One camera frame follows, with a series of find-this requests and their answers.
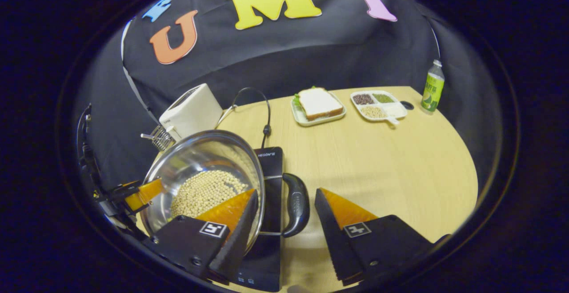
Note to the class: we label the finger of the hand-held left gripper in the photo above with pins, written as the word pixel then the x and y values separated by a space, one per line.
pixel 142 193

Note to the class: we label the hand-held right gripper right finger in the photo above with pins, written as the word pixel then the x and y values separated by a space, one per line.
pixel 331 244

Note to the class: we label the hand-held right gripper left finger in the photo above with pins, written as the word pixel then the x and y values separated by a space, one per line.
pixel 240 244

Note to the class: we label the pile of soybeans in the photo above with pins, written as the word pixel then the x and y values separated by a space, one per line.
pixel 204 190

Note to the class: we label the stainless steel pot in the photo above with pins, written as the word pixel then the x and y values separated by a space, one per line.
pixel 200 155

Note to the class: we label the black induction cooktop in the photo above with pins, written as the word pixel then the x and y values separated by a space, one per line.
pixel 271 164

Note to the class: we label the white toaster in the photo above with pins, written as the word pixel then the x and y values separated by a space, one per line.
pixel 191 110

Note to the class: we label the pale green rectangular plate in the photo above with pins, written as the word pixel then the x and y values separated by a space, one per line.
pixel 298 116

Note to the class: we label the small soybeans heap on plate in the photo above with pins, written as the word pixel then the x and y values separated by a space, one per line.
pixel 373 112

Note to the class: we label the white bread sandwich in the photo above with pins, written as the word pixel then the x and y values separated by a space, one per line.
pixel 318 102

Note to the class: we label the red beans heap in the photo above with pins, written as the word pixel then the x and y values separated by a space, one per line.
pixel 363 99

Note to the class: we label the white divided plate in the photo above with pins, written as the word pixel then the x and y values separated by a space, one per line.
pixel 395 110

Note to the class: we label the green beans heap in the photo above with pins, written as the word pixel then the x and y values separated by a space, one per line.
pixel 383 98

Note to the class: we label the black table grommet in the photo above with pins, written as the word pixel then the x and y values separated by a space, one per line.
pixel 407 105

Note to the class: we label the green label drink bottle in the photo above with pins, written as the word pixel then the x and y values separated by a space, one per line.
pixel 433 90

